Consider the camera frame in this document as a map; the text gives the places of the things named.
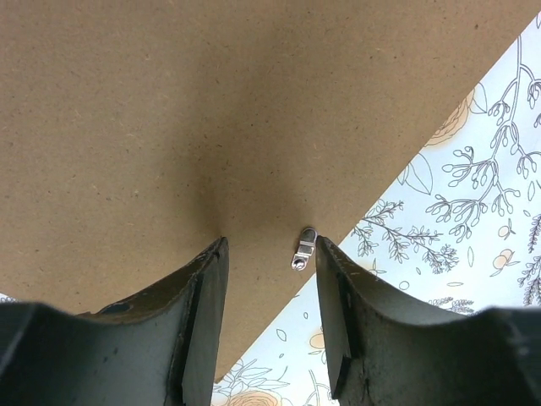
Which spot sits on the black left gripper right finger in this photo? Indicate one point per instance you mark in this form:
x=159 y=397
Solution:
x=384 y=347

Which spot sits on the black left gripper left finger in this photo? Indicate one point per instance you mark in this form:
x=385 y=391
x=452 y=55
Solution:
x=156 y=347

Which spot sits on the brown cardboard backing board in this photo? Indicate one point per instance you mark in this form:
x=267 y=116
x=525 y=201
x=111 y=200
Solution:
x=135 y=133

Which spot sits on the silver metal turn clip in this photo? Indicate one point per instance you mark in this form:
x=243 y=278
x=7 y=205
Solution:
x=305 y=249

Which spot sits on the floral patterned table mat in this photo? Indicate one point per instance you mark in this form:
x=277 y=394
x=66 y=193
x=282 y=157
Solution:
x=458 y=228

